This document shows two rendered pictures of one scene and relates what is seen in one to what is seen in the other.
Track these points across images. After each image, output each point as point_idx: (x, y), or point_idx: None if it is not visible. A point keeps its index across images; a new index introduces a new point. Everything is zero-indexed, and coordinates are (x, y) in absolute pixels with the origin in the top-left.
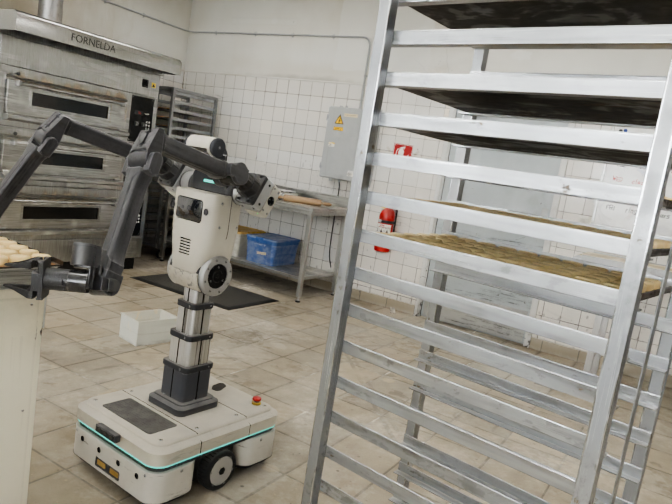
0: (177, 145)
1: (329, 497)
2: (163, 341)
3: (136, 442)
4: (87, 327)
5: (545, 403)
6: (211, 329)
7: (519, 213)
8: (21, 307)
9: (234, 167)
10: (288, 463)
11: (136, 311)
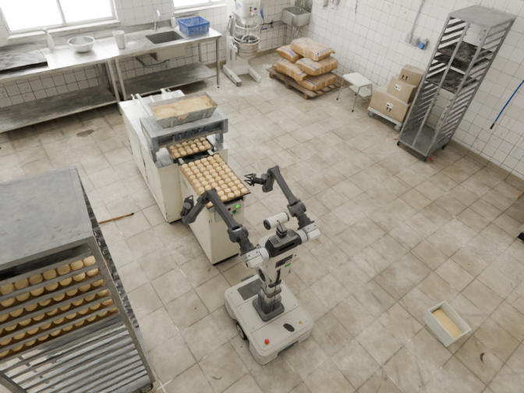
0: (214, 202)
1: (224, 389)
2: (437, 337)
3: (235, 285)
4: (447, 292)
5: (69, 370)
6: (493, 384)
7: (76, 320)
8: (205, 210)
9: (229, 231)
10: (260, 377)
11: (453, 310)
